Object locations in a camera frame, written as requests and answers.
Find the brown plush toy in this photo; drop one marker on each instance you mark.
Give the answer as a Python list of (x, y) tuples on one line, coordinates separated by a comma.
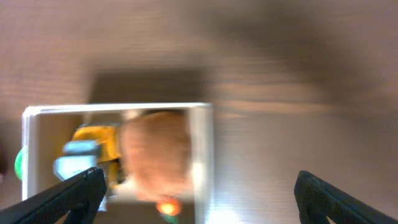
[(156, 154)]

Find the green ball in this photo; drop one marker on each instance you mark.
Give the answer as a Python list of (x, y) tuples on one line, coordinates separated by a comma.
[(18, 164)]

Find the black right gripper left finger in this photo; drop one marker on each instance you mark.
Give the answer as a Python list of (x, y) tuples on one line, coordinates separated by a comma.
[(77, 198)]

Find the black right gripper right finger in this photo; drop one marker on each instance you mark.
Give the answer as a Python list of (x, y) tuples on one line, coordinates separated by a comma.
[(320, 202)]

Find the white cardboard box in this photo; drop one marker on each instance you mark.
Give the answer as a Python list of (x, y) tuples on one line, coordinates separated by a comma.
[(45, 129)]

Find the grey yellow toy truck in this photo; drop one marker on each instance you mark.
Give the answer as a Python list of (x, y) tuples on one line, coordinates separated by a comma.
[(92, 145)]

